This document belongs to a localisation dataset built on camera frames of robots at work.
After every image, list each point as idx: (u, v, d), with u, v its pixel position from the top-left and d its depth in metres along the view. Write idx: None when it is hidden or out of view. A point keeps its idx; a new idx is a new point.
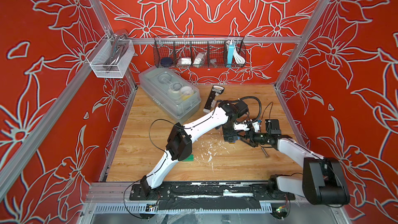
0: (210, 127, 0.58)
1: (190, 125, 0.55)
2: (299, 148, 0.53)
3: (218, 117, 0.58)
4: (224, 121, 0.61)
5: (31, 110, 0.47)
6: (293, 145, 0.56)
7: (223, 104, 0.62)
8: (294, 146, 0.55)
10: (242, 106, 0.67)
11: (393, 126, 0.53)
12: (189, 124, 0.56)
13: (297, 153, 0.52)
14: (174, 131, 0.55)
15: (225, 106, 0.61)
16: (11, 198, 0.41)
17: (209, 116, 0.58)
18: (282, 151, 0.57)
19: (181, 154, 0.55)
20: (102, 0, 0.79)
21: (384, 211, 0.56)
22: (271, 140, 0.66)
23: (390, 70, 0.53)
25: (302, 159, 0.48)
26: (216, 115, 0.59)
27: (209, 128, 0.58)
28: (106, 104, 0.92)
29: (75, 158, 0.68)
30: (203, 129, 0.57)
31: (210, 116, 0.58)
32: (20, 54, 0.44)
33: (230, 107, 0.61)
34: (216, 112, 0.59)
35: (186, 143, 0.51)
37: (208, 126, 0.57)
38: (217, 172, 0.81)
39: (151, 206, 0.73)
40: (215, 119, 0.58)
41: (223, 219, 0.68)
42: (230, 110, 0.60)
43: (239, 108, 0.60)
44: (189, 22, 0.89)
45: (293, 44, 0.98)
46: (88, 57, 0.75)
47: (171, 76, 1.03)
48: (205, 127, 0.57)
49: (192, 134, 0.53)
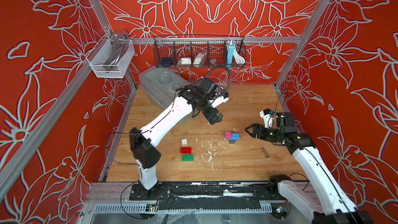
0: (173, 123, 0.51)
1: (148, 127, 0.47)
2: (326, 183, 0.42)
3: (179, 109, 0.50)
4: (188, 110, 0.53)
5: (32, 110, 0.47)
6: (315, 168, 0.45)
7: (183, 91, 0.54)
8: (316, 170, 0.45)
10: (207, 85, 0.58)
11: (393, 126, 0.53)
12: (147, 126, 0.48)
13: (321, 190, 0.43)
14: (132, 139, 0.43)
15: (185, 94, 0.53)
16: (11, 198, 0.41)
17: (169, 110, 0.50)
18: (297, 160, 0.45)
19: (147, 162, 0.48)
20: (102, 0, 0.79)
21: (384, 211, 0.56)
22: (287, 142, 0.53)
23: (390, 70, 0.53)
25: (326, 201, 0.41)
26: (177, 106, 0.51)
27: (173, 124, 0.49)
28: (106, 104, 0.92)
29: (75, 158, 0.68)
30: (166, 128, 0.49)
31: (170, 110, 0.50)
32: (21, 54, 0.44)
33: (192, 93, 0.53)
34: (176, 104, 0.51)
35: (146, 150, 0.43)
37: (169, 123, 0.49)
38: (217, 172, 0.81)
39: (151, 206, 0.73)
40: (176, 112, 0.50)
41: (223, 219, 0.68)
42: (191, 96, 0.52)
43: (203, 89, 0.58)
44: (189, 22, 0.89)
45: (293, 44, 0.98)
46: (87, 57, 0.70)
47: (171, 76, 1.03)
48: (167, 124, 0.49)
49: (152, 137, 0.45)
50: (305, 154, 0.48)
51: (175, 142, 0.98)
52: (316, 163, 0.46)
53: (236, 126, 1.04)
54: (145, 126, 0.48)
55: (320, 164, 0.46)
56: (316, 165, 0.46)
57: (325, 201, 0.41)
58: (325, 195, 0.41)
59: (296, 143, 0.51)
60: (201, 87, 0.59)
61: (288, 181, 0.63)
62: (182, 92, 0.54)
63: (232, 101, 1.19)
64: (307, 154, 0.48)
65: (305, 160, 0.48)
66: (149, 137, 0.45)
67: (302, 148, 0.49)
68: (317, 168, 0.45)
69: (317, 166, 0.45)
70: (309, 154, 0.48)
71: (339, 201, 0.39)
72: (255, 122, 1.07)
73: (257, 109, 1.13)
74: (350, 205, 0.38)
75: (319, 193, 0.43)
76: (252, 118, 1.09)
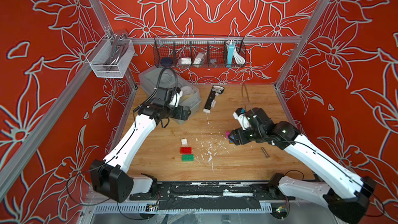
0: (140, 142, 0.49)
1: (113, 154, 0.43)
2: (330, 169, 0.41)
3: (143, 126, 0.49)
4: (152, 124, 0.52)
5: (32, 110, 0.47)
6: (315, 157, 0.43)
7: (143, 109, 0.54)
8: (316, 158, 0.42)
10: (162, 94, 0.59)
11: (393, 126, 0.53)
12: (111, 153, 0.43)
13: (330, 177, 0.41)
14: (95, 174, 0.40)
15: (146, 111, 0.53)
16: (11, 198, 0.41)
17: (132, 130, 0.48)
18: (291, 153, 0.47)
19: (121, 190, 0.42)
20: (102, 0, 0.79)
21: (384, 211, 0.56)
22: (276, 141, 0.47)
23: (390, 70, 0.53)
25: (336, 185, 0.41)
26: (141, 124, 0.50)
27: (139, 142, 0.49)
28: (107, 104, 0.92)
29: (75, 158, 0.68)
30: (132, 149, 0.46)
31: (133, 129, 0.48)
32: (21, 54, 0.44)
33: (152, 108, 0.54)
34: (139, 122, 0.50)
35: (116, 178, 0.38)
37: (136, 142, 0.47)
38: (217, 172, 0.81)
39: (151, 206, 0.73)
40: (141, 129, 0.49)
41: (223, 219, 0.68)
42: (152, 111, 0.53)
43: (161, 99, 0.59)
44: (189, 22, 0.89)
45: (293, 44, 0.98)
46: (88, 57, 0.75)
47: (171, 77, 1.03)
48: (133, 144, 0.46)
49: (119, 163, 0.41)
50: (299, 148, 0.44)
51: (175, 142, 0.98)
52: (313, 152, 0.43)
53: (236, 126, 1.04)
54: (109, 154, 0.43)
55: (316, 152, 0.43)
56: (312, 153, 0.43)
57: (338, 187, 0.41)
58: (336, 181, 0.40)
59: (285, 139, 0.45)
60: (158, 99, 0.59)
61: (284, 178, 0.64)
62: (143, 110, 0.54)
63: (232, 101, 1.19)
64: (301, 147, 0.44)
65: (302, 153, 0.44)
66: (117, 164, 0.41)
67: (294, 143, 0.45)
68: (316, 157, 0.43)
69: (315, 154, 0.43)
70: (303, 146, 0.44)
71: (350, 181, 0.39)
72: None
73: None
74: (357, 179, 0.39)
75: (327, 178, 0.42)
76: None
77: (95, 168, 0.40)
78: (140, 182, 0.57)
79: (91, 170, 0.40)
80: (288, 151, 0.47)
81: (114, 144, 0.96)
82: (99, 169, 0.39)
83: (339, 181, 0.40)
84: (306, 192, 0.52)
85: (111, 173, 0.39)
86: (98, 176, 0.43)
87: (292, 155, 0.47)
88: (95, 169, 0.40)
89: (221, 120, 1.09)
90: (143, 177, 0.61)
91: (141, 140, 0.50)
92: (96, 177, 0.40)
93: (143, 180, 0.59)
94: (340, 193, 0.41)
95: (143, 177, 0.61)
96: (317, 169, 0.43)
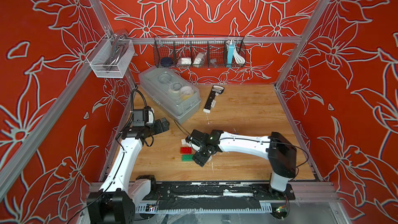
0: (132, 162, 0.49)
1: (110, 180, 0.42)
2: (247, 143, 0.50)
3: (131, 147, 0.51)
4: (139, 144, 0.54)
5: (32, 110, 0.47)
6: (235, 142, 0.53)
7: (126, 132, 0.56)
8: (237, 142, 0.52)
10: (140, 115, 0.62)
11: (393, 126, 0.53)
12: (107, 181, 0.42)
13: (251, 149, 0.49)
14: (95, 206, 0.38)
15: (129, 134, 0.55)
16: (11, 197, 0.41)
17: (122, 153, 0.49)
18: (227, 149, 0.56)
19: (126, 213, 0.40)
20: (102, 0, 0.79)
21: (384, 211, 0.56)
22: (212, 149, 0.58)
23: (390, 70, 0.53)
25: (257, 152, 0.49)
26: (128, 146, 0.51)
27: (132, 164, 0.49)
28: (106, 104, 0.92)
29: (75, 158, 0.68)
30: (127, 169, 0.46)
31: (123, 153, 0.49)
32: (21, 54, 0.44)
33: (134, 129, 0.57)
34: (126, 145, 0.51)
35: (121, 200, 0.38)
37: (129, 163, 0.47)
38: (217, 172, 0.81)
39: (151, 206, 0.73)
40: (130, 151, 0.50)
41: (223, 219, 0.68)
42: (137, 132, 0.56)
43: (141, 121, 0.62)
44: (189, 22, 0.89)
45: (293, 44, 0.98)
46: (88, 57, 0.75)
47: (171, 77, 1.03)
48: (127, 165, 0.46)
49: (119, 185, 0.41)
50: (224, 143, 0.55)
51: (175, 142, 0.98)
52: (232, 140, 0.53)
53: (237, 126, 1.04)
54: (105, 182, 0.42)
55: (234, 138, 0.54)
56: (232, 140, 0.53)
57: (259, 154, 0.49)
58: (254, 150, 0.49)
59: (215, 144, 0.56)
60: (138, 121, 0.62)
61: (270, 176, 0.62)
62: (126, 133, 0.55)
63: (232, 101, 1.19)
64: (225, 141, 0.55)
65: (227, 145, 0.54)
66: (117, 187, 0.41)
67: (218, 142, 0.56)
68: (235, 142, 0.52)
69: (235, 140, 0.53)
70: (225, 140, 0.55)
71: (260, 144, 0.48)
72: (255, 122, 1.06)
73: (257, 109, 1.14)
74: (264, 139, 0.48)
75: (253, 151, 0.50)
76: (252, 118, 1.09)
77: (94, 200, 0.38)
78: (141, 192, 0.57)
79: (89, 205, 0.38)
80: (224, 149, 0.57)
81: (115, 144, 0.96)
82: (98, 200, 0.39)
83: (255, 149, 0.48)
84: (276, 176, 0.56)
85: (113, 198, 0.38)
86: (98, 208, 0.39)
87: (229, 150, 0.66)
88: (94, 200, 0.38)
89: (221, 120, 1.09)
90: (140, 185, 0.60)
91: (133, 160, 0.50)
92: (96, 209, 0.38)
93: (142, 187, 0.59)
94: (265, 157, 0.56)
95: (141, 185, 0.60)
96: (243, 149, 0.52)
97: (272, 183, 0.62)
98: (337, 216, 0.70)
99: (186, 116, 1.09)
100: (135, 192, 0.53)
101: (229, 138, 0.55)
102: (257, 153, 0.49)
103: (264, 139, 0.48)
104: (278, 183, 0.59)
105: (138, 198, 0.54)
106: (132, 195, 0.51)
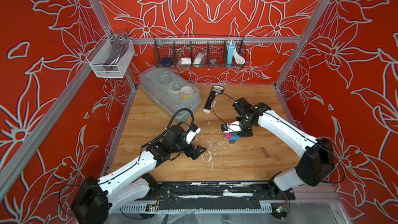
0: (136, 176, 0.51)
1: (108, 178, 0.45)
2: (288, 131, 0.48)
3: (144, 162, 0.53)
4: (153, 164, 0.55)
5: (31, 110, 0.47)
6: (277, 124, 0.51)
7: (152, 147, 0.59)
8: (278, 124, 0.51)
10: (169, 135, 0.60)
11: (393, 126, 0.53)
12: (107, 177, 0.45)
13: (288, 137, 0.48)
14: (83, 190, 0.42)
15: (153, 149, 0.58)
16: (11, 197, 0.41)
17: (134, 163, 0.51)
18: (264, 126, 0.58)
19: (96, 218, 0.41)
20: (102, 0, 0.79)
21: (384, 211, 0.55)
22: (250, 115, 0.58)
23: (390, 70, 0.53)
25: (293, 143, 0.47)
26: (143, 160, 0.53)
27: (133, 177, 0.50)
28: (106, 104, 0.92)
29: (75, 158, 0.68)
30: (127, 180, 0.48)
31: (135, 162, 0.52)
32: (20, 54, 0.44)
33: (160, 148, 0.59)
34: (142, 157, 0.54)
35: (99, 205, 0.39)
37: (131, 177, 0.49)
38: (217, 172, 0.81)
39: (151, 206, 0.73)
40: (141, 166, 0.51)
41: (223, 219, 0.68)
42: (158, 153, 0.57)
43: (167, 140, 0.61)
44: (189, 22, 0.89)
45: (293, 44, 0.98)
46: (88, 57, 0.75)
47: (171, 76, 1.03)
48: (127, 176, 0.48)
49: (109, 189, 0.43)
50: (266, 117, 0.54)
51: None
52: (276, 120, 0.52)
53: None
54: (104, 177, 0.45)
55: (279, 120, 0.52)
56: (276, 121, 0.52)
57: (296, 146, 0.47)
58: (293, 140, 0.47)
59: (256, 113, 0.56)
60: (167, 140, 0.61)
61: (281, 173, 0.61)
62: (150, 146, 0.59)
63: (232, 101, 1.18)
64: (268, 116, 0.54)
65: (269, 121, 0.53)
66: (105, 190, 0.42)
67: (262, 114, 0.55)
68: (279, 123, 0.51)
69: (279, 122, 0.51)
70: (270, 116, 0.54)
71: (304, 140, 0.45)
72: None
73: None
74: (311, 138, 0.45)
75: (289, 141, 0.48)
76: None
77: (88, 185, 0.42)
78: (130, 197, 0.56)
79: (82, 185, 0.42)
80: (261, 123, 0.57)
81: (115, 144, 0.96)
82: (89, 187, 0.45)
83: (295, 140, 0.46)
84: (289, 176, 0.55)
85: (96, 198, 0.40)
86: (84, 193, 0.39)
87: (265, 127, 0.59)
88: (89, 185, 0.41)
89: (221, 120, 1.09)
90: (135, 190, 0.58)
91: (137, 176, 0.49)
92: (83, 192, 0.42)
93: (133, 193, 0.57)
94: (298, 153, 0.46)
95: (136, 189, 0.59)
96: (281, 133, 0.51)
97: (275, 178, 0.64)
98: (337, 216, 0.70)
99: (187, 117, 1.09)
100: (122, 197, 0.52)
101: (273, 116, 0.54)
102: (294, 145, 0.47)
103: (311, 137, 0.45)
104: (284, 182, 0.59)
105: (126, 201, 0.55)
106: (118, 199, 0.51)
